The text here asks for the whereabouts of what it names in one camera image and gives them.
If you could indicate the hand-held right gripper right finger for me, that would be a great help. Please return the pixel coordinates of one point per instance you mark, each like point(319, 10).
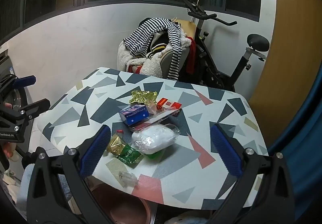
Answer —
point(226, 151)

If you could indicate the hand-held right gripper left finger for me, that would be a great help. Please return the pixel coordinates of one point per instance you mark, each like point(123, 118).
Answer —
point(96, 151)

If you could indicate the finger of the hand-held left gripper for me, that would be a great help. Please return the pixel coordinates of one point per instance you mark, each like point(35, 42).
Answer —
point(24, 81)
point(37, 106)

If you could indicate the white plastic bag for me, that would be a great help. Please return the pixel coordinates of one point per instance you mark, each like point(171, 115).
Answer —
point(153, 139)

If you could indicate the brown trash bin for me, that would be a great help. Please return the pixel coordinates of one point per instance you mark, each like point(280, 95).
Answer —
point(120, 206)

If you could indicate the clear plastic case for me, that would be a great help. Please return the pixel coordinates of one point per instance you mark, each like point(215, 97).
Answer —
point(161, 118)

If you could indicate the person's left forearm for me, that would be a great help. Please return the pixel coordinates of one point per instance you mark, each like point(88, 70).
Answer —
point(25, 183)

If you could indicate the person's left hand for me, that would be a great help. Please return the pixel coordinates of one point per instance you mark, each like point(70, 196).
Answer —
point(6, 151)

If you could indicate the gold packet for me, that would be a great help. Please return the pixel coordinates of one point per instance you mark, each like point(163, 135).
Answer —
point(115, 144)

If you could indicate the washing machine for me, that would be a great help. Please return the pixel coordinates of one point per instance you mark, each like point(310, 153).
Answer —
point(5, 63)

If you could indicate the red lighter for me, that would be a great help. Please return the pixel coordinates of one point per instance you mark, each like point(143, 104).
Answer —
point(120, 132)

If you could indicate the green packet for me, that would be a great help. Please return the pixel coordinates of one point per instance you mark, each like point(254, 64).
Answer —
point(129, 156)

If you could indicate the small clear wrapper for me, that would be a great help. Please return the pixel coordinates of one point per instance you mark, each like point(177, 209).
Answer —
point(127, 178)

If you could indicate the geometric patterned tablecloth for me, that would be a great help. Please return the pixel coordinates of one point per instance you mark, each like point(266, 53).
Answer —
point(176, 163)

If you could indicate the blue box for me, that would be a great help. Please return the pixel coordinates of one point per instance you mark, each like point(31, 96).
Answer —
point(134, 114)

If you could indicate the green wrapper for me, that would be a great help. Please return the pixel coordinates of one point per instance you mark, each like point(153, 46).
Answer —
point(154, 156)

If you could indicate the pink wrapper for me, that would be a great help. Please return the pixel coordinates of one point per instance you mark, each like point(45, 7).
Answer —
point(152, 108)

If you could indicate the crumpled gold wrapper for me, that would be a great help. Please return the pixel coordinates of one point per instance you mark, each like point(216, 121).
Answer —
point(143, 97)

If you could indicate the blue fabric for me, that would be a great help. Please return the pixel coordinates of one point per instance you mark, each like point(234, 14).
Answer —
point(301, 151)

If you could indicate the red box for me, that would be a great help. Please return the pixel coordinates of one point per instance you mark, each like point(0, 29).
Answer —
point(167, 103)

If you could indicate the black exercise bike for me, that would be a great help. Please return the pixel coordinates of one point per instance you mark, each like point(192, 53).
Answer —
point(241, 68)

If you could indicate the red patterned cloth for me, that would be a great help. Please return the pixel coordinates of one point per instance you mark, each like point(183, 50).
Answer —
point(137, 69)

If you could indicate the grey chair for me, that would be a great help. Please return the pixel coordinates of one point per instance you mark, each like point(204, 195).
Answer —
point(185, 59)

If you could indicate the wooden door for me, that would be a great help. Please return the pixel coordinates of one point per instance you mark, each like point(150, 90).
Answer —
point(289, 50)

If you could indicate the black jacket yellow striped cuff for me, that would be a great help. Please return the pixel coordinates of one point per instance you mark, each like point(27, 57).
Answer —
point(157, 45)

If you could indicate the black white striped shirt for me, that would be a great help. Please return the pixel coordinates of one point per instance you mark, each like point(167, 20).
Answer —
point(143, 35)

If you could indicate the tan board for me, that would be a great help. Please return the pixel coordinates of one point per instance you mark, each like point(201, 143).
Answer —
point(187, 27)

